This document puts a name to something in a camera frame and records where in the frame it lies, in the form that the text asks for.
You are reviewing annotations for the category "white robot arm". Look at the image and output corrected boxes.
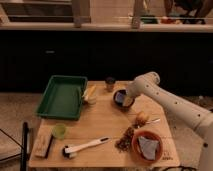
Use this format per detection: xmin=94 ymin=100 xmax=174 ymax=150
xmin=126 ymin=72 xmax=213 ymax=171

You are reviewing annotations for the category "brown grape bunch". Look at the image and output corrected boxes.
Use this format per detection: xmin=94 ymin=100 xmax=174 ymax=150
xmin=115 ymin=125 xmax=137 ymax=152

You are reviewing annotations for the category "black chair frame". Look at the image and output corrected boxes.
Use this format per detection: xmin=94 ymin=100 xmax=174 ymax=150
xmin=1 ymin=122 xmax=30 ymax=171

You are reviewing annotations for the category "blue sponge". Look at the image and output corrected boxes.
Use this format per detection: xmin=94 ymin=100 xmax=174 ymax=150
xmin=115 ymin=92 xmax=125 ymax=104

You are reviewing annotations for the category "metal spoon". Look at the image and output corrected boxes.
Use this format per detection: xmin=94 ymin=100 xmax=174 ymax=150
xmin=146 ymin=118 xmax=161 ymax=124

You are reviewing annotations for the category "small green cup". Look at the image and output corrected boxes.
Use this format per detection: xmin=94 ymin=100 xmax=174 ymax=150
xmin=52 ymin=123 xmax=66 ymax=139

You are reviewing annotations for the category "white handled dish brush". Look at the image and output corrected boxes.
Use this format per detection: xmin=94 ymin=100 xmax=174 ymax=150
xmin=62 ymin=137 xmax=109 ymax=158

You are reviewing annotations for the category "orange plate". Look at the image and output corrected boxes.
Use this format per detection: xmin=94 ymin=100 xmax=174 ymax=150
xmin=131 ymin=131 xmax=163 ymax=165

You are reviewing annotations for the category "small dark lidded jar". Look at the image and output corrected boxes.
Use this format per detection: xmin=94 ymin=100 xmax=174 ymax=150
xmin=105 ymin=77 xmax=116 ymax=92

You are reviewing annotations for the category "grey folded cloth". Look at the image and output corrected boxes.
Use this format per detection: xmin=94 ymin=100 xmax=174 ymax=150
xmin=138 ymin=136 xmax=159 ymax=160

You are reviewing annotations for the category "dark round bowl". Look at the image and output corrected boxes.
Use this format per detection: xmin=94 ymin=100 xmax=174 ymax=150
xmin=113 ymin=89 xmax=134 ymax=108

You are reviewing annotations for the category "green plastic tray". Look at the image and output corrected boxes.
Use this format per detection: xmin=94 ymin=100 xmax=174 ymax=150
xmin=37 ymin=75 xmax=87 ymax=120

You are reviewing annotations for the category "yellow apple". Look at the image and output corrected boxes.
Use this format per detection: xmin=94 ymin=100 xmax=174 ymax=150
xmin=136 ymin=112 xmax=149 ymax=125

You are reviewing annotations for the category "wooden block with black edge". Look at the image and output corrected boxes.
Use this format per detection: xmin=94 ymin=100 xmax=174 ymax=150
xmin=35 ymin=132 xmax=53 ymax=158

